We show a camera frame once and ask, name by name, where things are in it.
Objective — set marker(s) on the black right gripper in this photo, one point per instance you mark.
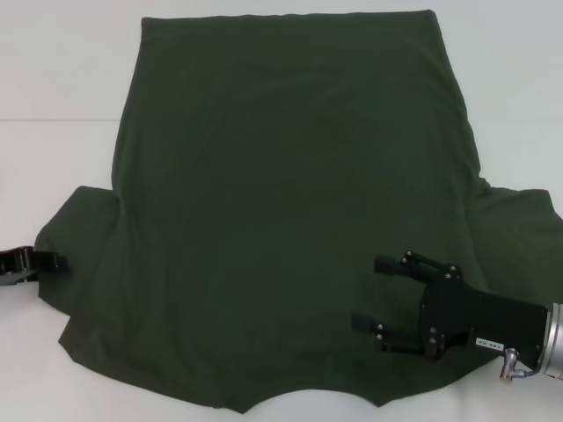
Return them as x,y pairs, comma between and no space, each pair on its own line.
484,321

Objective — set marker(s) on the dark green t-shirt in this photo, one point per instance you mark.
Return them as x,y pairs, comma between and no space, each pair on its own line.
281,176

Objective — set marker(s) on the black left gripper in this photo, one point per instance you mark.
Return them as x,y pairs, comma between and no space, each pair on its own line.
15,266

